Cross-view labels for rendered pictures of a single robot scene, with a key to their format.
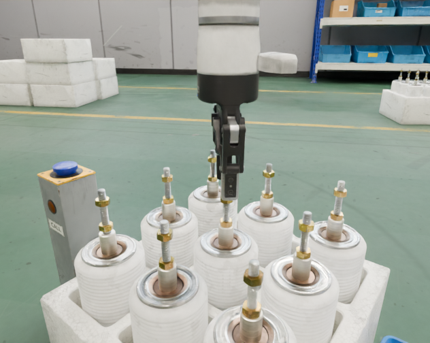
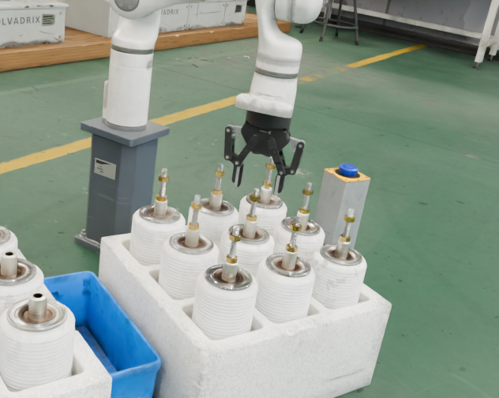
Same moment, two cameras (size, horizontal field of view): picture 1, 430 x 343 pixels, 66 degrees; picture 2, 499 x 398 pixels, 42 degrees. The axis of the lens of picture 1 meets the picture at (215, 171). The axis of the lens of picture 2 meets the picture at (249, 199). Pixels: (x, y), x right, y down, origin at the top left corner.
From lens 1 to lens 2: 1.27 m
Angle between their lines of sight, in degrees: 94
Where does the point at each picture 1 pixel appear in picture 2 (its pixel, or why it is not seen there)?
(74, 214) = (324, 200)
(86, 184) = (337, 185)
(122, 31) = not seen: outside the picture
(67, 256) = not seen: hidden behind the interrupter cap
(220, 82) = not seen: hidden behind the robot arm
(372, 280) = (196, 333)
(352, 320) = (165, 299)
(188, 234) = (279, 234)
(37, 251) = (421, 286)
